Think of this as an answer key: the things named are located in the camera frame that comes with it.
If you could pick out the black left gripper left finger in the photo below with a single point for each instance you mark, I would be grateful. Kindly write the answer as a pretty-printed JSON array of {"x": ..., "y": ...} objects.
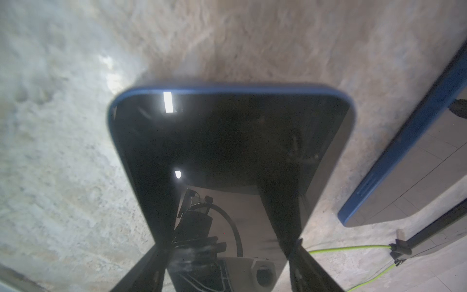
[{"x": 147, "y": 275}]

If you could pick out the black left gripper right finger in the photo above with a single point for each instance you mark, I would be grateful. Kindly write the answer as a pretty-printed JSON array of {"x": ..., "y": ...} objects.
[{"x": 306, "y": 275}]

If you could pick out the blue-edged smartphone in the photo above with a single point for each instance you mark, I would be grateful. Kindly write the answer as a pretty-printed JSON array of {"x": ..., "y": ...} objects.
[
  {"x": 444, "y": 90},
  {"x": 227, "y": 176}
]

